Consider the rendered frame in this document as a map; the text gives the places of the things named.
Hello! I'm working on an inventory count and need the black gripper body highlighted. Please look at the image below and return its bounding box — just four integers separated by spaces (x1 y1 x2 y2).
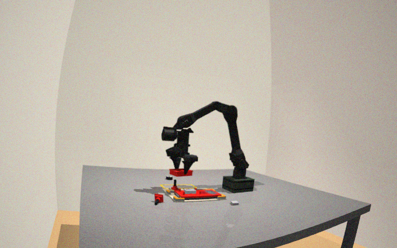
171 142 198 162

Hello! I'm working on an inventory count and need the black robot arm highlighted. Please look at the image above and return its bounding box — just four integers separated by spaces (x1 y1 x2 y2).
162 101 249 179

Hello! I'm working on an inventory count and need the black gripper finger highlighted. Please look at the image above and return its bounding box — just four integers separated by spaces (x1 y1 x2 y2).
170 158 181 169
182 161 194 174

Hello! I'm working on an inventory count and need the red hood shell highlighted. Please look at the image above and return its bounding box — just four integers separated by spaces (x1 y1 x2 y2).
170 168 193 177

